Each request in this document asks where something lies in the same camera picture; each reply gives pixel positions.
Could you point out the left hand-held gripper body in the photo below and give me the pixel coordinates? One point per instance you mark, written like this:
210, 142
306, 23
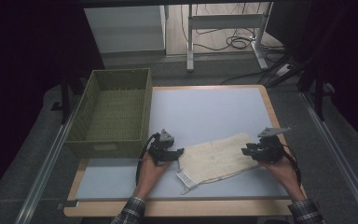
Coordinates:
160, 149

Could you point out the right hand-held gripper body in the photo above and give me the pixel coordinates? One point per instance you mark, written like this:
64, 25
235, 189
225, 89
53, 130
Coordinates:
270, 149

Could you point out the cream cloth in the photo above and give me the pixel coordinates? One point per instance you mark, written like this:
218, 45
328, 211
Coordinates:
214, 158

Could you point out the green woven basket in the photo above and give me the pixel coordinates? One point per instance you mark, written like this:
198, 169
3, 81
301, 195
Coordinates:
115, 118

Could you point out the person's right hand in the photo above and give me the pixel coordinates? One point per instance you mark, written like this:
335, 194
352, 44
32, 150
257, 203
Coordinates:
279, 169

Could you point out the person's left hand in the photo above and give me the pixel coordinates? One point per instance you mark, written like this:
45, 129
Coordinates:
151, 171

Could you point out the grey foam mat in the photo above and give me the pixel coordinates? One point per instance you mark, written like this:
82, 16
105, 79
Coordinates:
205, 112

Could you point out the wooden table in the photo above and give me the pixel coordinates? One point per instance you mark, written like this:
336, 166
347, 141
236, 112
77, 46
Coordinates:
199, 207

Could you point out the person's left plaid sleeve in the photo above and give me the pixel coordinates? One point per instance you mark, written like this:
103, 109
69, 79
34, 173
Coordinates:
130, 211

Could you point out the black stand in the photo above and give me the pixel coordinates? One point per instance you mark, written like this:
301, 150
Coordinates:
64, 99
319, 93

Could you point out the white power strip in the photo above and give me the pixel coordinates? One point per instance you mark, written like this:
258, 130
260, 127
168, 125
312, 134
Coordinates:
282, 70

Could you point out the black tape strip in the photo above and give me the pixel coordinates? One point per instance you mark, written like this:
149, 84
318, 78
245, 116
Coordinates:
67, 204

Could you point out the white cabinet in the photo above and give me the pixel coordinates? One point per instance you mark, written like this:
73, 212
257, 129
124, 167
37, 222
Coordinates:
124, 29

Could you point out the metal floor rail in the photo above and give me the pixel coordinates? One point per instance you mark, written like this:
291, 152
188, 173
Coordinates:
338, 155
46, 165

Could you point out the white metal desk frame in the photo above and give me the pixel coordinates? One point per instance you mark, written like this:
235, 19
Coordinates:
223, 21

